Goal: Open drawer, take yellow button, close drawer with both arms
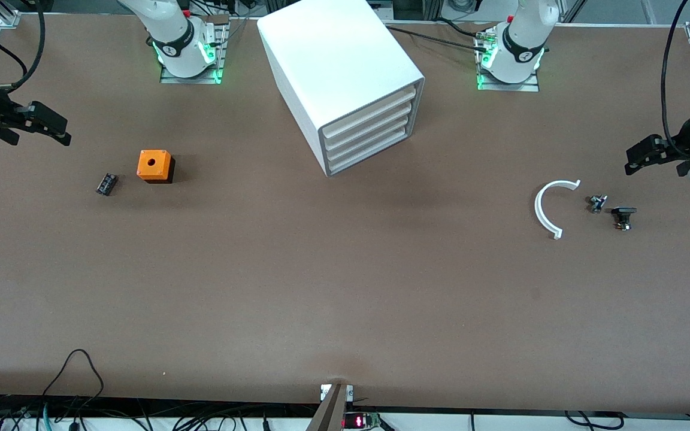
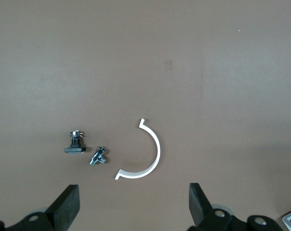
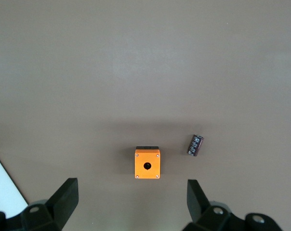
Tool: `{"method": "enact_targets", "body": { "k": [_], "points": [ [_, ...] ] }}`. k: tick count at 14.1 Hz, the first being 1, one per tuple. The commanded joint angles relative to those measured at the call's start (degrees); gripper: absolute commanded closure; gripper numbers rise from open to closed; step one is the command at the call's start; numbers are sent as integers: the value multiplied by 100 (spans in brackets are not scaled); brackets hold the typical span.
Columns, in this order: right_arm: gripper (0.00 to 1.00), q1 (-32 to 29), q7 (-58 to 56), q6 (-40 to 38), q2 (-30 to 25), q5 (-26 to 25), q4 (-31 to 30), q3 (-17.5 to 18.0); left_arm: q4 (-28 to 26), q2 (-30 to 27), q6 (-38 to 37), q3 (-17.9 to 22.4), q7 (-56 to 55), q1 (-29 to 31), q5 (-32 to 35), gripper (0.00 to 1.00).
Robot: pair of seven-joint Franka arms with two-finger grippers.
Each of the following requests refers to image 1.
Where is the white curved plastic arc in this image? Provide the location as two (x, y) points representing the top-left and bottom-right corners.
(534, 180), (582, 240)

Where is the black cable to base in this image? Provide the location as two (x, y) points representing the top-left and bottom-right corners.
(384, 18), (491, 53)

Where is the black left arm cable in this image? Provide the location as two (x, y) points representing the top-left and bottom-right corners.
(660, 0), (690, 159)

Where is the small black switch part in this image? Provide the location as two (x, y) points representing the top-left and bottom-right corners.
(611, 207), (638, 232)

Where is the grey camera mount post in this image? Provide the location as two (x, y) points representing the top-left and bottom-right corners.
(306, 383), (355, 431)

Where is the black floor cable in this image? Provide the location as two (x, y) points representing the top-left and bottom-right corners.
(564, 410), (625, 431)

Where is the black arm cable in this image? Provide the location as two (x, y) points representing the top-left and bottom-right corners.
(660, 0), (690, 159)
(0, 0), (47, 92)

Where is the green board with red display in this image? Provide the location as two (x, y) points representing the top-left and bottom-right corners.
(343, 412), (382, 430)

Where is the thin black looped cable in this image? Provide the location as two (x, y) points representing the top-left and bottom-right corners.
(42, 349), (105, 399)

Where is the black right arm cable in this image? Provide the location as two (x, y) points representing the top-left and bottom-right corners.
(0, 0), (47, 92)

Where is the orange box with hole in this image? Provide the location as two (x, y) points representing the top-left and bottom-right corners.
(137, 150), (176, 184)

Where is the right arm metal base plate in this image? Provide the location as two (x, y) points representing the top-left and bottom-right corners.
(159, 15), (229, 85)

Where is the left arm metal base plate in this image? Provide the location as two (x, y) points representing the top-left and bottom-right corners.
(476, 27), (541, 93)

